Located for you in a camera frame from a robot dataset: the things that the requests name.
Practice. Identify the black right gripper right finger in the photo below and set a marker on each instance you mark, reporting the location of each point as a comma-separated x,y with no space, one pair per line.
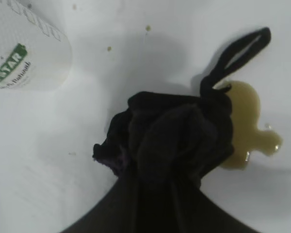
208,213

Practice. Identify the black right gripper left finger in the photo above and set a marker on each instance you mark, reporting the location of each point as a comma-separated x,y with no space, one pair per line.
111,211

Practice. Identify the black cloth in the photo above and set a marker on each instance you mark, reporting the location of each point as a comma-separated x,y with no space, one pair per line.
172,133

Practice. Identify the white paper coffee cup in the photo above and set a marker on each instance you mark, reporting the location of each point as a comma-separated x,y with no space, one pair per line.
26,36

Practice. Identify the brown coffee spill puddle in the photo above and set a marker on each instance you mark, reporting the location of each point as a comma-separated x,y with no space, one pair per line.
247,116

